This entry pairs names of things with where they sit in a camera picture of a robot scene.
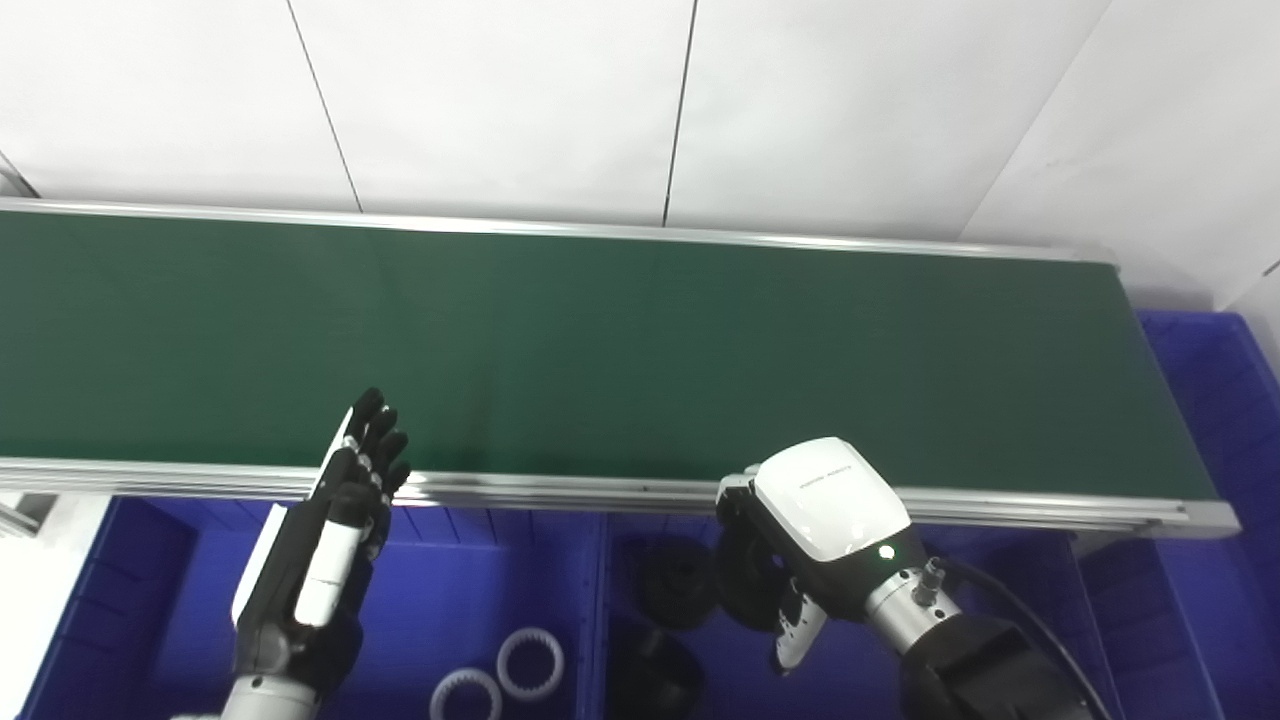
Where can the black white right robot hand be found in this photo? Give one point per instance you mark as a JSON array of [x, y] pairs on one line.
[[830, 500]]

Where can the aluminium conveyor leg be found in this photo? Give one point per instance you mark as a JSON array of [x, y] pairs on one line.
[[25, 515]]

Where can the blue bin with black parts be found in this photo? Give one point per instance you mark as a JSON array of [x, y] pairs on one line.
[[860, 680]]

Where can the blue bin with white rings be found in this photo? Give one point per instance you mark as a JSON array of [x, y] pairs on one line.
[[460, 590]]

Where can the black stepped cylinder part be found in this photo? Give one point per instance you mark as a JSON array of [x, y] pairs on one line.
[[678, 585], [750, 590], [655, 675]]

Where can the green conveyor belt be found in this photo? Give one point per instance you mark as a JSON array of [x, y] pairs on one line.
[[640, 350], [600, 492]]

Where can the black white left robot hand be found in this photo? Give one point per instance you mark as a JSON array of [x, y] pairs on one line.
[[300, 570]]

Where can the empty blue bin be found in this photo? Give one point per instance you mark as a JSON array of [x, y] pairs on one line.
[[1220, 560]]

